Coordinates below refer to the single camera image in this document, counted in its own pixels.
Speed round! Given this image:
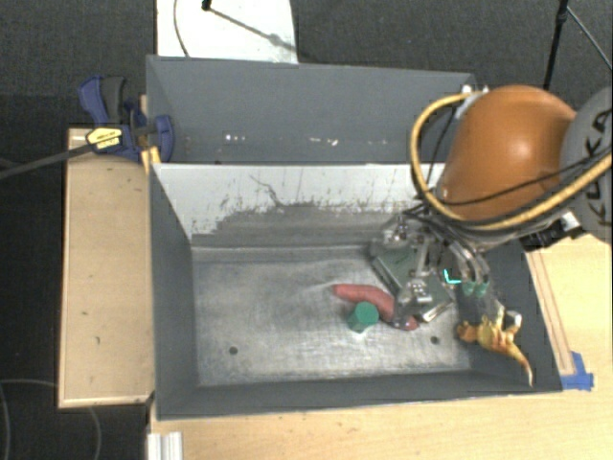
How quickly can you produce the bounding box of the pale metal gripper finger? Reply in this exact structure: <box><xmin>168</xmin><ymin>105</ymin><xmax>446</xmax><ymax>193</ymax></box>
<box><xmin>415</xmin><ymin>299</ymin><xmax>455</xmax><ymax>324</ymax></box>
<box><xmin>392</xmin><ymin>281</ymin><xmax>432</xmax><ymax>330</ymax></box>

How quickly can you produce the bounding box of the red toy sausage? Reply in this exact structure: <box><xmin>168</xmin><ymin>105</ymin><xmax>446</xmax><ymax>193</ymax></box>
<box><xmin>333</xmin><ymin>283</ymin><xmax>419</xmax><ymax>332</ymax></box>

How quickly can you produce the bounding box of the green hexagonal block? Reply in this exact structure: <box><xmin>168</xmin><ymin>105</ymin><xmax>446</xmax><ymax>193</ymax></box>
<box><xmin>346</xmin><ymin>301</ymin><xmax>380</xmax><ymax>334</ymax></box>

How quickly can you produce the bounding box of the yellow toy dinosaur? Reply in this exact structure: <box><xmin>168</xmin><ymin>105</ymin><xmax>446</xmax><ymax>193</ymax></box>
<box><xmin>454</xmin><ymin>303</ymin><xmax>535</xmax><ymax>388</ymax></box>

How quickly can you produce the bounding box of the grey metal bin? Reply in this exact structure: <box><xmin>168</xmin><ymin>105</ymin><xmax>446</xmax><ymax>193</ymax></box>
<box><xmin>145</xmin><ymin>54</ymin><xmax>564</xmax><ymax>421</ymax></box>

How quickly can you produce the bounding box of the pale wood board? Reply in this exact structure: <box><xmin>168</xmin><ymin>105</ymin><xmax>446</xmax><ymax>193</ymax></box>
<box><xmin>57</xmin><ymin>127</ymin><xmax>157</xmax><ymax>409</ymax></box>

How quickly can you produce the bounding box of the black cylinder on white bracket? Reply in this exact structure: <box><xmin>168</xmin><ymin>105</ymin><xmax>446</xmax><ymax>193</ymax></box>
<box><xmin>519</xmin><ymin>212</ymin><xmax>584</xmax><ymax>252</ymax></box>

